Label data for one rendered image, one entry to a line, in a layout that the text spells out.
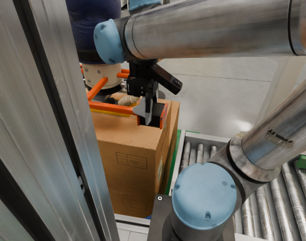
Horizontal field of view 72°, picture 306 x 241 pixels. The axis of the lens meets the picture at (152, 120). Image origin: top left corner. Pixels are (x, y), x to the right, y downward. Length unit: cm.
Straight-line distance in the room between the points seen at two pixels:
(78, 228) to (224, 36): 22
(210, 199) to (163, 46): 28
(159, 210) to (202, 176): 25
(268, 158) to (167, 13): 30
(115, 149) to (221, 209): 67
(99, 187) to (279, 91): 198
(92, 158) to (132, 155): 81
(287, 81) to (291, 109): 169
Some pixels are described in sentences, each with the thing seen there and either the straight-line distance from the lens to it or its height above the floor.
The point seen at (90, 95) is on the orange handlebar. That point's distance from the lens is 82.
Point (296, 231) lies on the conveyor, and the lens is 143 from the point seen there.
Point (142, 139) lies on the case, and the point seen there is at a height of 94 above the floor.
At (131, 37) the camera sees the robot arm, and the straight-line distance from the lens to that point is 36.
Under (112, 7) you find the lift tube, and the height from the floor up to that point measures 146.
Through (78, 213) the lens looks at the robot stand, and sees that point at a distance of 18.
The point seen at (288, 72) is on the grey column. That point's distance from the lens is 203.
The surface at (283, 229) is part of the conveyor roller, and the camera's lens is 134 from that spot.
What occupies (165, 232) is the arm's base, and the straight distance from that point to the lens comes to 58.
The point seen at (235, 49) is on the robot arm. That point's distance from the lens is 24.
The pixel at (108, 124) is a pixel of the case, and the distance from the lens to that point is 107.
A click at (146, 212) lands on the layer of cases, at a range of 138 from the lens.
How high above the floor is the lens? 161
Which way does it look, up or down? 39 degrees down
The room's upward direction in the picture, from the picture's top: straight up
